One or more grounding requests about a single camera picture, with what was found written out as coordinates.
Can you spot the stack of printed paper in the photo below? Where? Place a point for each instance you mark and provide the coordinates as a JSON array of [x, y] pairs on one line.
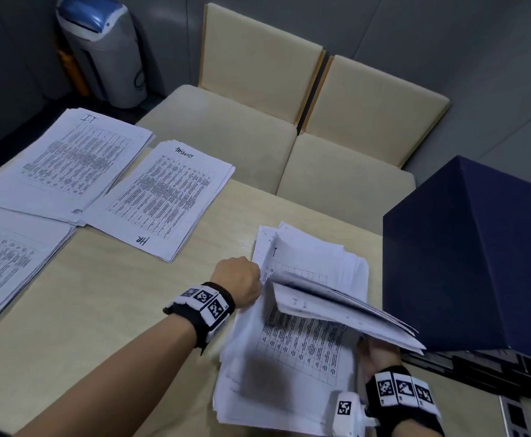
[[165, 200], [6, 268], [292, 341], [74, 163]]

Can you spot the beige cushioned chair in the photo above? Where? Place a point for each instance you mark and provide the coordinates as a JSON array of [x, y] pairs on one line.
[[374, 109], [261, 59]]

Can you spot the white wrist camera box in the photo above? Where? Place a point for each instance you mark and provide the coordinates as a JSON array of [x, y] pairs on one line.
[[345, 425]]

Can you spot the person's right forearm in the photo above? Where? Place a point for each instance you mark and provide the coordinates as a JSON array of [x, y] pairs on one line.
[[415, 430]]

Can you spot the person's left forearm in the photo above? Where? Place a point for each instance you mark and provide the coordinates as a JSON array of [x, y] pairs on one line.
[[120, 386]]

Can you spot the grey bin with blue lid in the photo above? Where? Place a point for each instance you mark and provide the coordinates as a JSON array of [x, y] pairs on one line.
[[110, 63]]

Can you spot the black marker wristband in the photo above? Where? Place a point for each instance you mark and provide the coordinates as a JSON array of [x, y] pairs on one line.
[[406, 416], [199, 332]]

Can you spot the orange bottle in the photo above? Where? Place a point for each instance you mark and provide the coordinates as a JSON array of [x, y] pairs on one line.
[[74, 72]]

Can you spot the person's right hand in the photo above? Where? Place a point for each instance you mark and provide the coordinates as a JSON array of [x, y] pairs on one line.
[[381, 359]]

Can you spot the person's left hand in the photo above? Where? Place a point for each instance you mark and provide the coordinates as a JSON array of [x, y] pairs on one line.
[[238, 282]]

